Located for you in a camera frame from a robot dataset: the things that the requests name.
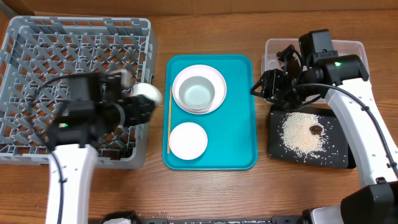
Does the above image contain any white paper cup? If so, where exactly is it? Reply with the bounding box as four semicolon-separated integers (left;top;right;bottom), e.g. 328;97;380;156
130;83;163;106

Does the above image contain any rice pile with food scrap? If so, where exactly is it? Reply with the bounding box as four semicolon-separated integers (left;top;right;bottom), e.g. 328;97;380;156
280;112;328;159

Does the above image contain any grey bowl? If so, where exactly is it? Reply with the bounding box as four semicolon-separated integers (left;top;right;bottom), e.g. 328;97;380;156
177;76;215;111

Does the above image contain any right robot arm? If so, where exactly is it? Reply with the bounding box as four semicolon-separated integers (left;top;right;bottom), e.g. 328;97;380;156
250;29;397;224

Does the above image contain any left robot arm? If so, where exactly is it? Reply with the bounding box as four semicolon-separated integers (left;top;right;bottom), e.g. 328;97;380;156
45;70;162;223

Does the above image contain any grey dishwasher rack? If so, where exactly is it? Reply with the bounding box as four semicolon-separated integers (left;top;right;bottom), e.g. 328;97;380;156
1;16;158;166

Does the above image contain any clear plastic bin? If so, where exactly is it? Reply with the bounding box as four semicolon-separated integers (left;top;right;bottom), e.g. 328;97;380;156
261;39;374;101

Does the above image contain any wooden chopstick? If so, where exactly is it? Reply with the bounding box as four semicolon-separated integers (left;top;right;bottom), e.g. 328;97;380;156
167;86;173;154

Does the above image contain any black tray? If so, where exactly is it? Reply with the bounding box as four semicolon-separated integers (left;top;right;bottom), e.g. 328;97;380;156
268;105;356;169

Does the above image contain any small pink plate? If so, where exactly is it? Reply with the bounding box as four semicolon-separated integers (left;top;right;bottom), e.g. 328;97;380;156
169;122;208;161

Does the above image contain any large white plate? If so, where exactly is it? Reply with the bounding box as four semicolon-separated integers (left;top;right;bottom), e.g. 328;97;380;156
172;65;227;114

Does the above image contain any teal serving tray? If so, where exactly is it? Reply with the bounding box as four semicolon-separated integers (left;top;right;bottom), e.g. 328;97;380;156
162;55;258;170

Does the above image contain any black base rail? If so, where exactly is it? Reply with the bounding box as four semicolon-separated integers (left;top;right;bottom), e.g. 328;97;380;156
88;211;312;224

